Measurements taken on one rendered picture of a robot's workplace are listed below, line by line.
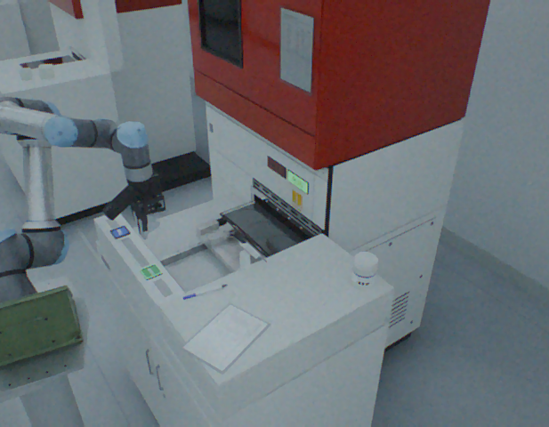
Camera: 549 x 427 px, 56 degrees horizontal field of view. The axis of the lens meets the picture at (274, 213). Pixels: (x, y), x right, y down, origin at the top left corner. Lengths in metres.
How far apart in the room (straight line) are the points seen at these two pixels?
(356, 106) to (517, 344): 1.74
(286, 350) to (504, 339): 1.75
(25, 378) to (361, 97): 1.29
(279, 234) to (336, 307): 0.48
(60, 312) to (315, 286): 0.75
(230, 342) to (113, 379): 1.33
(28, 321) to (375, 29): 1.30
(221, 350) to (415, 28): 1.13
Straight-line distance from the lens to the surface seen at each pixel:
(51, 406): 1.99
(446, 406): 2.62
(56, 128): 1.41
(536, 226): 3.13
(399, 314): 2.56
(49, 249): 1.81
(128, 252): 1.80
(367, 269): 1.55
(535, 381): 2.86
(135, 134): 1.41
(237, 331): 1.46
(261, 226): 1.96
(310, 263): 1.68
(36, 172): 1.81
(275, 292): 1.58
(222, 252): 1.87
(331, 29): 1.51
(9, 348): 1.71
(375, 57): 1.66
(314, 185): 1.77
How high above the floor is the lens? 2.03
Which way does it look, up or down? 34 degrees down
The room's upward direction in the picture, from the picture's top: straight up
